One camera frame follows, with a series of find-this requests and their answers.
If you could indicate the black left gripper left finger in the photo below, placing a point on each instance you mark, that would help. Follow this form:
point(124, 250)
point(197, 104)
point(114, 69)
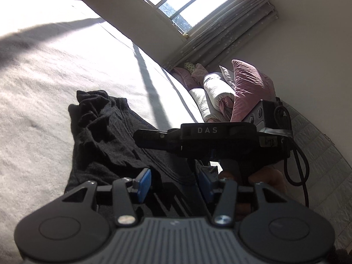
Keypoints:
point(125, 193)

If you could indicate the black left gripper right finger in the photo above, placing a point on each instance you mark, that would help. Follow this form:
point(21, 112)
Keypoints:
point(220, 197)

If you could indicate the black knit garment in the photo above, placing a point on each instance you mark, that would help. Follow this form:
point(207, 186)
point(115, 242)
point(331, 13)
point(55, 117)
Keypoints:
point(104, 151)

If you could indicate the person's right hand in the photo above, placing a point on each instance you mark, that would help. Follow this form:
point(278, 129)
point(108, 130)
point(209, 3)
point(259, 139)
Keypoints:
point(268, 175)

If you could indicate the rolled pale quilt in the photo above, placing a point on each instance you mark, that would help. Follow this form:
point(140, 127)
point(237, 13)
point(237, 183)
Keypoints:
point(215, 100)

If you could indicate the maroon velvet pillow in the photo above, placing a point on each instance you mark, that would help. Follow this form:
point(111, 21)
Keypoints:
point(251, 86)

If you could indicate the pink small cushion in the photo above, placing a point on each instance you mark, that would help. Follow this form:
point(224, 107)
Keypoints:
point(192, 76)

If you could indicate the grey quilted headboard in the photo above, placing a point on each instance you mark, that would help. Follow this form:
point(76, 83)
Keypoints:
point(329, 183)

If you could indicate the grey patterned curtain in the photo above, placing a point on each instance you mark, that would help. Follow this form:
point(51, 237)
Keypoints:
point(230, 30)

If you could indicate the grey bed sheet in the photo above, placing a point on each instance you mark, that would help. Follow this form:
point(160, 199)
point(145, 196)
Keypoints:
point(50, 49)

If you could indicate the black camera box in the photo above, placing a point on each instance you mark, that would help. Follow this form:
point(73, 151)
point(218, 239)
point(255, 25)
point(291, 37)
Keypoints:
point(270, 117)

